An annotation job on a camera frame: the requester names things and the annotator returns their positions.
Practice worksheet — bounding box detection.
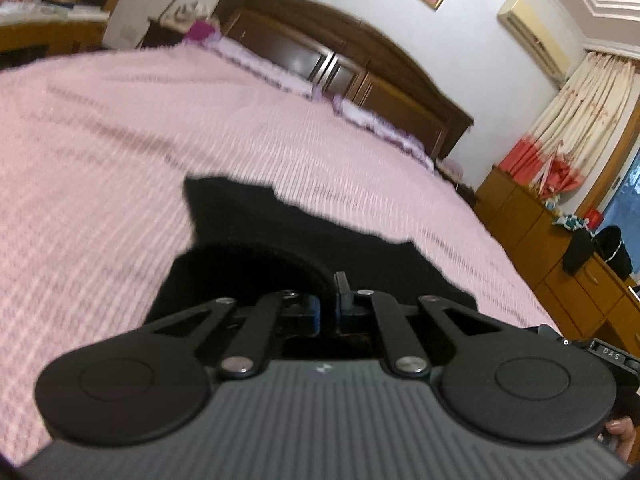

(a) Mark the black garment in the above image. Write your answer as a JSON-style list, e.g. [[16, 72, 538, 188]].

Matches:
[[145, 177, 477, 322]]

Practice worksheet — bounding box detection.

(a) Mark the right hand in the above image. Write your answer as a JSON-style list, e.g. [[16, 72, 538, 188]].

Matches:
[[604, 416, 637, 463]]

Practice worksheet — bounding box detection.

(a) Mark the wooden dresser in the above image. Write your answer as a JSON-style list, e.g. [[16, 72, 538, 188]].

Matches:
[[474, 167, 640, 356]]

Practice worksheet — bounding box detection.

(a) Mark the black bag on dresser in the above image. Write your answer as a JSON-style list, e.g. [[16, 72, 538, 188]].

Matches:
[[594, 226, 632, 281]]

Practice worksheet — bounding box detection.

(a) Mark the black cloth on dresser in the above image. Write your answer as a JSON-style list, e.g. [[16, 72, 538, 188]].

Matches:
[[562, 229, 596, 275]]

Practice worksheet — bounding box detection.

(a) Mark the purple frilled pillow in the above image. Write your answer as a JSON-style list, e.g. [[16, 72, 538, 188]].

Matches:
[[332, 96, 435, 172], [202, 36, 322, 102]]

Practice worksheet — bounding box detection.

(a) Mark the cream and red curtain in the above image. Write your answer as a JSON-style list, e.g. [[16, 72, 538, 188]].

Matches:
[[499, 52, 636, 198]]

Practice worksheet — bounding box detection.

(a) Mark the pink checked bedsheet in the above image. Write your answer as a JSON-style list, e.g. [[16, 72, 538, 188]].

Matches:
[[1, 46, 550, 464]]

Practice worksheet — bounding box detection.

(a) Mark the dark wooden headboard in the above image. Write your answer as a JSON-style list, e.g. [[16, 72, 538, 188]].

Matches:
[[214, 0, 474, 159]]

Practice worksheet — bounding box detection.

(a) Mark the magenta cloth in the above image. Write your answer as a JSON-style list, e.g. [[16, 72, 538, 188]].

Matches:
[[182, 20, 221, 44]]

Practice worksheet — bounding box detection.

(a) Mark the dark bedside table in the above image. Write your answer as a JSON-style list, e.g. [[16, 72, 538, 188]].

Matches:
[[137, 18, 184, 49]]

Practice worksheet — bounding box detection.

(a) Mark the wooden desk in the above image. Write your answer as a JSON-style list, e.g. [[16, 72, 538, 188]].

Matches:
[[1, 0, 110, 70]]

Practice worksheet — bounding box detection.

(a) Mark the wall air conditioner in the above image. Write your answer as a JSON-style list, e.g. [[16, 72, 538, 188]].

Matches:
[[497, 0, 570, 87]]

